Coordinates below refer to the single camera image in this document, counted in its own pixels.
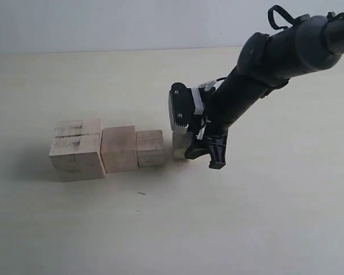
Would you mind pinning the second largest wooden cube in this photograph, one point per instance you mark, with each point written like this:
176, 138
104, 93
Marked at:
118, 149

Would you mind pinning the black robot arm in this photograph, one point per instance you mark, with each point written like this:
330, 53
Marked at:
303, 45

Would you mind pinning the smallest wooden cube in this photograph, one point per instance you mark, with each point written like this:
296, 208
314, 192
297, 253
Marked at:
181, 143

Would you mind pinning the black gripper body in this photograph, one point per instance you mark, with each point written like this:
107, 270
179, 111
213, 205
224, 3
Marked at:
202, 128

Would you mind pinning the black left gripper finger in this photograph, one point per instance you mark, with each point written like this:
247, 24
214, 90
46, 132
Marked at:
196, 150

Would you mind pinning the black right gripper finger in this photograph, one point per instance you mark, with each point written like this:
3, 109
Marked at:
217, 150

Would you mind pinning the medium small wooden cube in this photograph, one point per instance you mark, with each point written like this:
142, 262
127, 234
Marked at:
149, 148

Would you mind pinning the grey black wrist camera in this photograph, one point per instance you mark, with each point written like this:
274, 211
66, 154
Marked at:
187, 107

